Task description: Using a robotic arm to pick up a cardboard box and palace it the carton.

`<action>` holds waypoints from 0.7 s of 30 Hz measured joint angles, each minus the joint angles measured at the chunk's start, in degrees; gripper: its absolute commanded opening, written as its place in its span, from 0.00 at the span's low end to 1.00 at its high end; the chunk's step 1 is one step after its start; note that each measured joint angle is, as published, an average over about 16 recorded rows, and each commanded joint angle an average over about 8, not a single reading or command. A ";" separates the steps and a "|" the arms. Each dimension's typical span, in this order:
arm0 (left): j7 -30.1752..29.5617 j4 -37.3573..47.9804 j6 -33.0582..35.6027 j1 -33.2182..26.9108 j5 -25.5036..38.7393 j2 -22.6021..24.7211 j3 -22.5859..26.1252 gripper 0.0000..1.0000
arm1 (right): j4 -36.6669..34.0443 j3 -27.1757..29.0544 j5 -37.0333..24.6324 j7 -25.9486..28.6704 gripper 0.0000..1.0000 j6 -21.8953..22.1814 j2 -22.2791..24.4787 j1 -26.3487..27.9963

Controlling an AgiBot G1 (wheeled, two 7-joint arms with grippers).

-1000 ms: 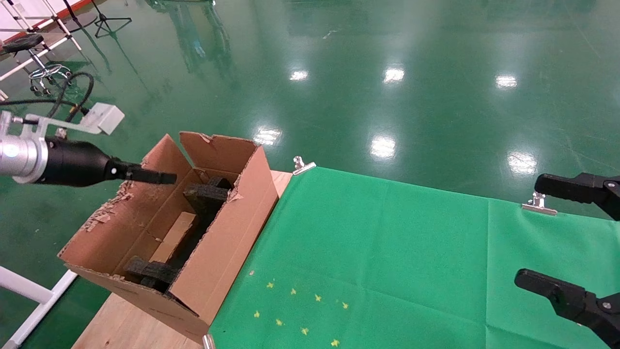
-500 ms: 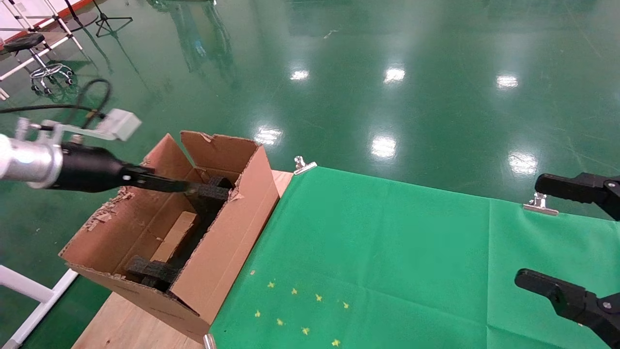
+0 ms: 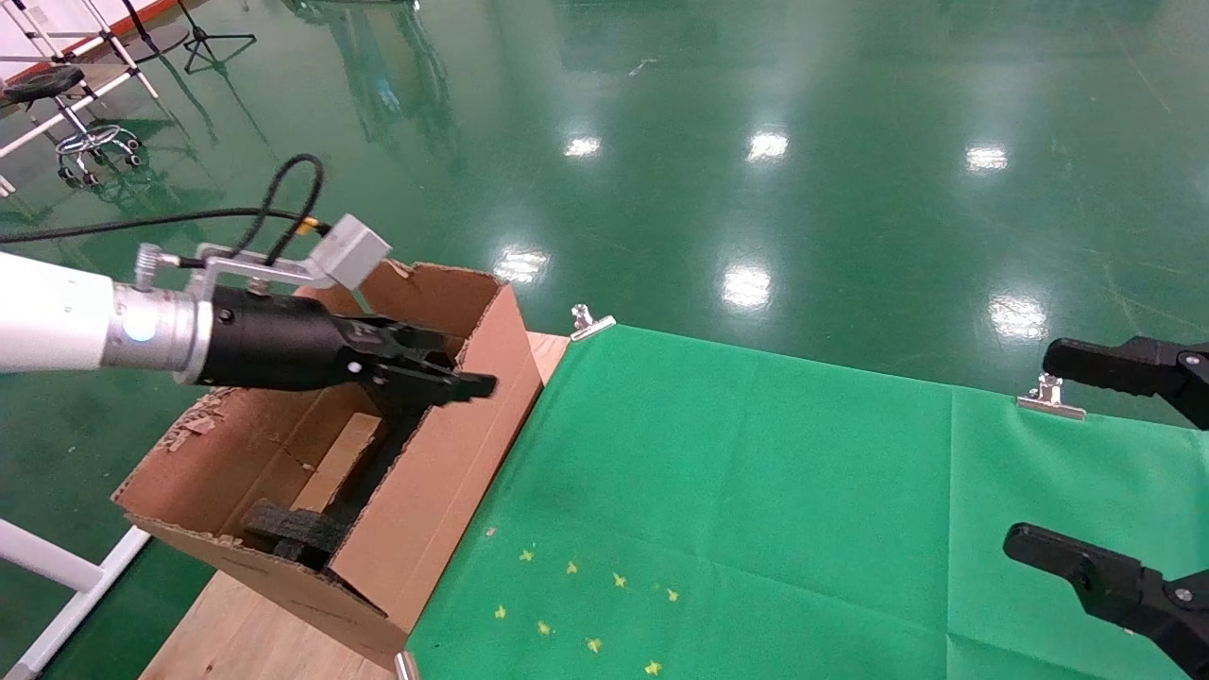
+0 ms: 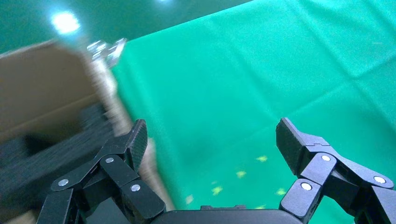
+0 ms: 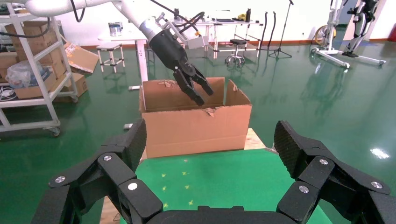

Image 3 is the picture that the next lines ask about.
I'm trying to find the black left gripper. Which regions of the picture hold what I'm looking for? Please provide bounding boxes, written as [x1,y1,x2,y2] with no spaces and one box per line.
[194,285,499,417]

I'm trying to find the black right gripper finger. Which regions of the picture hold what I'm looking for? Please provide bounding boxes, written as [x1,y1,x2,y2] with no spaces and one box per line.
[1041,337,1209,431]
[1003,522,1209,677]

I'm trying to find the small taped cardboard box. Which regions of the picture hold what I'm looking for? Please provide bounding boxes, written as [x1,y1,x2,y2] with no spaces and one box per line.
[291,413,388,516]

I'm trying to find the large open cardboard carton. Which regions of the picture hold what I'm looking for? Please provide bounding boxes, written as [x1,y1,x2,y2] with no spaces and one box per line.
[111,262,547,672]

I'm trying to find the black foam block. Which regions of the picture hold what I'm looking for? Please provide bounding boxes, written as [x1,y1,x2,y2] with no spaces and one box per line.
[244,501,352,570]

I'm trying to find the green table cloth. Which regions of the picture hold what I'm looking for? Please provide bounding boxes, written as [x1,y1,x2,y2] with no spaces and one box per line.
[406,324,1209,680]

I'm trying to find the black tripod stand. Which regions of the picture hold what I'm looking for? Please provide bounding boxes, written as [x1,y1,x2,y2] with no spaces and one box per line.
[178,0,258,75]

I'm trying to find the black round-base stand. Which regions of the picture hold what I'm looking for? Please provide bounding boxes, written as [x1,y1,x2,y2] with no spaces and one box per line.
[121,0,193,62]

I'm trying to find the black seat rolling stool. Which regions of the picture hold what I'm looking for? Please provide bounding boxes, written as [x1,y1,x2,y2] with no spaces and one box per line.
[3,64,147,188]

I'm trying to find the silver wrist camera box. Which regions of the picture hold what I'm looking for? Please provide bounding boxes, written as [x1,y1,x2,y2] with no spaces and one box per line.
[310,213,393,291]

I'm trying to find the silver camera mounting bracket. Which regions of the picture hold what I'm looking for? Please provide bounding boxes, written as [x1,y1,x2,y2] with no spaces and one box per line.
[135,243,332,296]

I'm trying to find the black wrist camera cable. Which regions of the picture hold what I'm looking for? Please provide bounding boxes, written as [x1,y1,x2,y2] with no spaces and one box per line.
[0,154,332,270]

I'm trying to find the white table leg frame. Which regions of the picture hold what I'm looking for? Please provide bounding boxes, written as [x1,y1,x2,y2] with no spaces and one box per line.
[0,518,152,680]

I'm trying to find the white pipe frame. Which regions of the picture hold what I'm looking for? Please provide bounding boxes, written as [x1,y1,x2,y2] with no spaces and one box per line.
[0,0,162,197]

